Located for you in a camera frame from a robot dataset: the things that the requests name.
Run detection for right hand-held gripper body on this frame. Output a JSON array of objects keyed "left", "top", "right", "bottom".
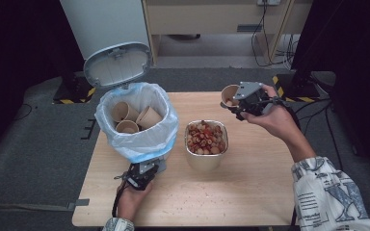
[{"left": 233, "top": 81, "right": 285, "bottom": 121}]

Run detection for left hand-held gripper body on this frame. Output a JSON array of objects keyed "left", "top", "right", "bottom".
[{"left": 115, "top": 160, "right": 160, "bottom": 192}]

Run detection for brown paper cup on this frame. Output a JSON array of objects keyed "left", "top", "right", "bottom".
[
  {"left": 135, "top": 105, "right": 164, "bottom": 131},
  {"left": 110, "top": 101, "right": 141, "bottom": 123},
  {"left": 221, "top": 84, "right": 243, "bottom": 109},
  {"left": 115, "top": 119, "right": 141, "bottom": 135}
]

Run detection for white pedal trash can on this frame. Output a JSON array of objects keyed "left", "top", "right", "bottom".
[{"left": 83, "top": 41, "right": 174, "bottom": 176}]

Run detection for person's left hand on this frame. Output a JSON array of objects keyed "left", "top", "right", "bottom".
[{"left": 117, "top": 181, "right": 154, "bottom": 222}]

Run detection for person's right hand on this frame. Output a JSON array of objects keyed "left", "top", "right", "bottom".
[{"left": 240, "top": 84, "right": 301, "bottom": 142}]

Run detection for clear plastic trash bag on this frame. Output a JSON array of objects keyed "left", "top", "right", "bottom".
[{"left": 94, "top": 82, "right": 180, "bottom": 165}]

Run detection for pile of dried fruit mix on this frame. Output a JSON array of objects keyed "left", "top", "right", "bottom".
[{"left": 186, "top": 120, "right": 227, "bottom": 156}]

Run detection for black stand with striped base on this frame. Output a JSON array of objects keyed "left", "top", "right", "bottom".
[
  {"left": 272, "top": 0, "right": 323, "bottom": 104},
  {"left": 52, "top": 0, "right": 101, "bottom": 106}
]

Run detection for metal food container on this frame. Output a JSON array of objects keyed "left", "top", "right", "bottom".
[{"left": 184, "top": 119, "right": 229, "bottom": 173}]

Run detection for grey tape strip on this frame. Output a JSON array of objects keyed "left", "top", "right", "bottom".
[{"left": 66, "top": 198, "right": 91, "bottom": 212}]

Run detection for light wooden desk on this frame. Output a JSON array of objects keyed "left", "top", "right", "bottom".
[{"left": 141, "top": 0, "right": 313, "bottom": 66}]

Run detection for black curtain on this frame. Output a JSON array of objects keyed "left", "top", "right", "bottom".
[
  {"left": 0, "top": 0, "right": 90, "bottom": 165},
  {"left": 290, "top": 0, "right": 370, "bottom": 185}
]

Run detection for white cabinet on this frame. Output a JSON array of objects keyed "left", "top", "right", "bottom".
[{"left": 60, "top": 0, "right": 152, "bottom": 61}]

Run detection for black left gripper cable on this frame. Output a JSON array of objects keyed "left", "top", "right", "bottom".
[{"left": 111, "top": 183, "right": 127, "bottom": 219}]

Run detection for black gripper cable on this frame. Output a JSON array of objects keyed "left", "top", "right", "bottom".
[
  {"left": 111, "top": 183, "right": 127, "bottom": 219},
  {"left": 280, "top": 97, "right": 304, "bottom": 130}
]

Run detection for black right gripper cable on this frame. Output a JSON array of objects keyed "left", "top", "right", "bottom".
[{"left": 280, "top": 97, "right": 304, "bottom": 130}]

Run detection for black hanging cables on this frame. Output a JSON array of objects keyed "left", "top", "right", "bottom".
[{"left": 251, "top": 0, "right": 301, "bottom": 69}]

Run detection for black floor cables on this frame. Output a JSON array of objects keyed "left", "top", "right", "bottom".
[{"left": 293, "top": 98, "right": 358, "bottom": 172}]

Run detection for thin black floor cable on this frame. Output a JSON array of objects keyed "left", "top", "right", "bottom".
[{"left": 12, "top": 102, "right": 34, "bottom": 122}]

